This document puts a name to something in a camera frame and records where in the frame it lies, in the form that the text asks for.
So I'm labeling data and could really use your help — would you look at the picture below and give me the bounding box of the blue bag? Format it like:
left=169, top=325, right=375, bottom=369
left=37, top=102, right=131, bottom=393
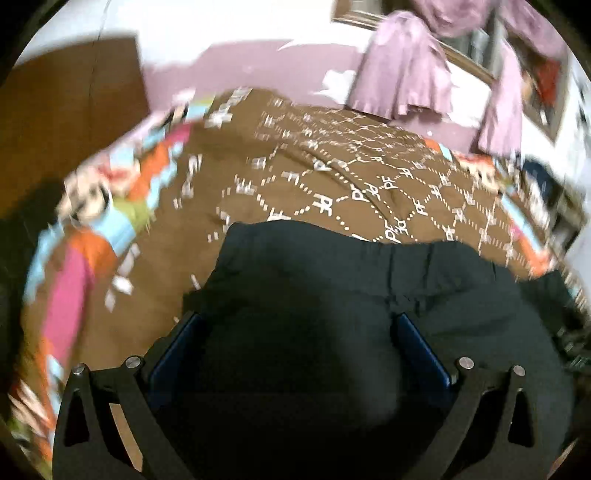
left=521, top=159, right=560, bottom=197

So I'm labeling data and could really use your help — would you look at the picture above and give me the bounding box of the wooden window frame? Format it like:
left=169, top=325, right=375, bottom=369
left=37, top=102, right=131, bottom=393
left=332, top=0, right=572, bottom=141

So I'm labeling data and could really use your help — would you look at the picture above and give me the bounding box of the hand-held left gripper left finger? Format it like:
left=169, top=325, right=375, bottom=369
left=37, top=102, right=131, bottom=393
left=52, top=311, right=208, bottom=480

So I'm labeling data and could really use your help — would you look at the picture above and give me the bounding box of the red hanging garment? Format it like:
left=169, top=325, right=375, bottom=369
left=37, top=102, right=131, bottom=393
left=531, top=59, right=563, bottom=108

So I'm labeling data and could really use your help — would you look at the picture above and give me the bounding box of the wooden headboard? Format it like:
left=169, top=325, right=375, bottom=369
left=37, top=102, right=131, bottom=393
left=0, top=34, right=153, bottom=222

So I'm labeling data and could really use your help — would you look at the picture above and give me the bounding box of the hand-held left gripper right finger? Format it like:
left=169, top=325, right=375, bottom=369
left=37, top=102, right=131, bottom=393
left=392, top=311, right=550, bottom=480

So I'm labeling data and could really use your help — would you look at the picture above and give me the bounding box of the cartoon printed blanket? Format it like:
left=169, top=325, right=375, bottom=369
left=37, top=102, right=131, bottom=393
left=9, top=87, right=588, bottom=480

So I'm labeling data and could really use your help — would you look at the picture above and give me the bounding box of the black jacket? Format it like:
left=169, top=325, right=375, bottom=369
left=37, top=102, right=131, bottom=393
left=182, top=220, right=583, bottom=480

